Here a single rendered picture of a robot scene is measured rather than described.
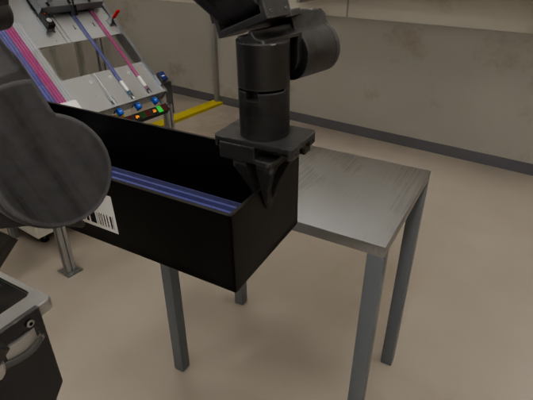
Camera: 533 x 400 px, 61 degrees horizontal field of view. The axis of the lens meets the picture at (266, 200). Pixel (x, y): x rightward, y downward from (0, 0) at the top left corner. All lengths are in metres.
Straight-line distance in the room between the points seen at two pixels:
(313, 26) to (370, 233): 0.64
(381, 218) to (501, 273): 1.41
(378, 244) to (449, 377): 0.95
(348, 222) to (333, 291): 1.05
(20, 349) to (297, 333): 1.48
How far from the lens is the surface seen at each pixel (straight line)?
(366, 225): 1.11
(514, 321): 2.23
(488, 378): 1.96
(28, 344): 0.57
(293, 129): 0.54
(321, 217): 1.12
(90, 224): 0.69
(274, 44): 0.48
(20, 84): 0.33
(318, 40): 0.53
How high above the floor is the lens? 1.39
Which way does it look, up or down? 30 degrees down
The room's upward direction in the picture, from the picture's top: straight up
